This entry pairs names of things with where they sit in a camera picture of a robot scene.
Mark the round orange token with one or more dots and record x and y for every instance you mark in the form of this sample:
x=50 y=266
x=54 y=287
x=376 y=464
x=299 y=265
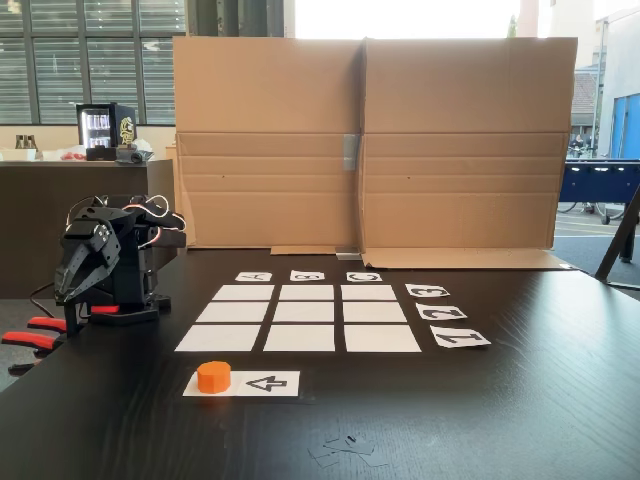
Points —
x=214 y=379

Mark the white nine-square paper grid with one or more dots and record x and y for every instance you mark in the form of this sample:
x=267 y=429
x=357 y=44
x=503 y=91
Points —
x=305 y=312

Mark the black red bar clamp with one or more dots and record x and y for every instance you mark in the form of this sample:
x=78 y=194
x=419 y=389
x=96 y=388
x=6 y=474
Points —
x=105 y=309

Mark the brown counter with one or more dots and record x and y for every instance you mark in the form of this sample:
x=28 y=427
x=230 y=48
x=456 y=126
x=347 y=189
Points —
x=30 y=225

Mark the small black box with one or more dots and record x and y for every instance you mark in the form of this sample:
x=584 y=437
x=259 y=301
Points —
x=101 y=154

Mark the grey crumpled object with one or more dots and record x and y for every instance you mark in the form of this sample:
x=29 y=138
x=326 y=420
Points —
x=132 y=156

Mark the black mini fridge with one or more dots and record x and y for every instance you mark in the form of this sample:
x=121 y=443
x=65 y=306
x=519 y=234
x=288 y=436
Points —
x=125 y=127

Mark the brown cardboard screen small flap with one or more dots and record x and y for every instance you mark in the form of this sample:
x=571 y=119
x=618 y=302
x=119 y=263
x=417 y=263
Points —
x=265 y=150

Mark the paper label letter B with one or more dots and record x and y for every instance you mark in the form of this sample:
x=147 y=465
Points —
x=307 y=276

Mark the white arrow paper sheet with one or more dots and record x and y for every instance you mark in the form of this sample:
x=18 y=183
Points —
x=267 y=384

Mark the grey tape strip at flaps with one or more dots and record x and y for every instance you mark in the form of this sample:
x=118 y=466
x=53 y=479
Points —
x=347 y=254

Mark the paper label letter C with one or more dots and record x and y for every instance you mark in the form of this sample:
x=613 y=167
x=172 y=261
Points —
x=364 y=277

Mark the grey tape strip on cardboard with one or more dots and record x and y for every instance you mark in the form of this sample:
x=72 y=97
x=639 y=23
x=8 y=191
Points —
x=351 y=152

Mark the paper label number 3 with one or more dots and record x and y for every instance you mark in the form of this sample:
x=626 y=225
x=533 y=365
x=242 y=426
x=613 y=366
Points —
x=427 y=290

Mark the paper label number 2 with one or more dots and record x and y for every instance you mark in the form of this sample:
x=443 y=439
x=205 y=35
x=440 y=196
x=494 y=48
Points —
x=441 y=312

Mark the paper label number 1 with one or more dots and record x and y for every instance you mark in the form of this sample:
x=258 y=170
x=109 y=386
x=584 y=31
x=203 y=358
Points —
x=460 y=339

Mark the brown cardboard screen large flap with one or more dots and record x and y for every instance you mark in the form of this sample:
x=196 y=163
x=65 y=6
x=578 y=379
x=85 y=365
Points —
x=465 y=150

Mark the dark wooden stand leg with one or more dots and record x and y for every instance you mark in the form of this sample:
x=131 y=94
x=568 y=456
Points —
x=617 y=245

